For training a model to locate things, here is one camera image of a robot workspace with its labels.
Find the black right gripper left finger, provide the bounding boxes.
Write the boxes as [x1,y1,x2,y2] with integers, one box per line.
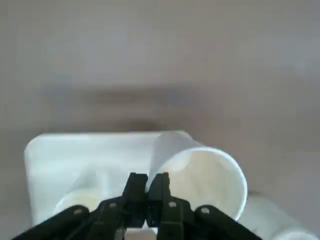
[9,172,148,240]

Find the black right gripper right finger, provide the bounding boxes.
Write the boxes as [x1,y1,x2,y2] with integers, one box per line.
[147,171,263,240]

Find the white disposable paper cup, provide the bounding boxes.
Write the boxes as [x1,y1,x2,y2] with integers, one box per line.
[52,163,113,218]
[145,130,249,223]

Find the white rectangular mat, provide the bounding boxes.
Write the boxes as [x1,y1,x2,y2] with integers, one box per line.
[23,131,198,227]

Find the white bin with lid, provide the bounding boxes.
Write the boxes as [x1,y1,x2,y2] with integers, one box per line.
[237,192,320,240]

